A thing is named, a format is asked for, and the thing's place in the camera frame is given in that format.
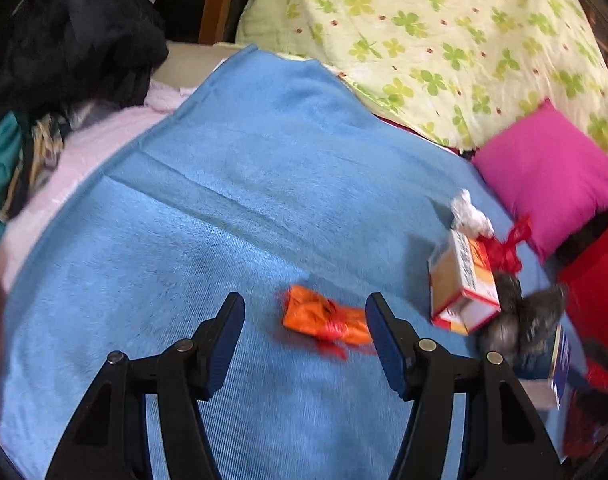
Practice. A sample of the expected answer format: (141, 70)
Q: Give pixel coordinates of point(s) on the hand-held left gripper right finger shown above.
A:
(383, 345)

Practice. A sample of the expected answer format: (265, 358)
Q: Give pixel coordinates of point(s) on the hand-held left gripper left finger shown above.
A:
(224, 345)

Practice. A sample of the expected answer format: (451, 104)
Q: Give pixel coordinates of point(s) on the orange snack wrapper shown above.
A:
(314, 315)

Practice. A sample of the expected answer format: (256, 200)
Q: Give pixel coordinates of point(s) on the red ribbon wrapper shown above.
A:
(506, 252)

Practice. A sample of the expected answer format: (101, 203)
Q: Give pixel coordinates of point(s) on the white paper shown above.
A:
(468, 215)

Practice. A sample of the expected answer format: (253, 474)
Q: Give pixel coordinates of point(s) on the white orange cardboard box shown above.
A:
(458, 275)

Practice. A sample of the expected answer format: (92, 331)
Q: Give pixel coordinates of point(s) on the dark grey plastic bag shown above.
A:
(538, 310)

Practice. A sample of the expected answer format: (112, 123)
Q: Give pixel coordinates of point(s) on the blue fleece blanket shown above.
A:
(234, 185)

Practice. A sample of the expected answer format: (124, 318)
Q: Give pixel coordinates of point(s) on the blue white box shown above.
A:
(558, 360)

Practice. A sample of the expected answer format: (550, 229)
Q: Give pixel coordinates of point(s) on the red paper bag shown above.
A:
(598, 285)

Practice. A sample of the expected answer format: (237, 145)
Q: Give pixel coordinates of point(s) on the magenta pillow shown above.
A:
(538, 175)

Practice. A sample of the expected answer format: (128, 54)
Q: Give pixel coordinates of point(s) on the pale pink sheet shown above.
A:
(84, 145)

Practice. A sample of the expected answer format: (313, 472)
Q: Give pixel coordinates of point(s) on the dark patterned cloth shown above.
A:
(44, 135)

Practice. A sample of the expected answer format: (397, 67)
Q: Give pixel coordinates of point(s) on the beige cushion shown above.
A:
(194, 62)

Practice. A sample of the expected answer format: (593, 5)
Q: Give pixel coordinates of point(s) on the clover print quilt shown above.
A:
(433, 35)

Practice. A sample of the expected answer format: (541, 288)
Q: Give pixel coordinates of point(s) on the black cloth pile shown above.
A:
(74, 45)

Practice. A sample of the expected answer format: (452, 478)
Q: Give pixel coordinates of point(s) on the dark wooden furniture frame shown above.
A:
(216, 0)

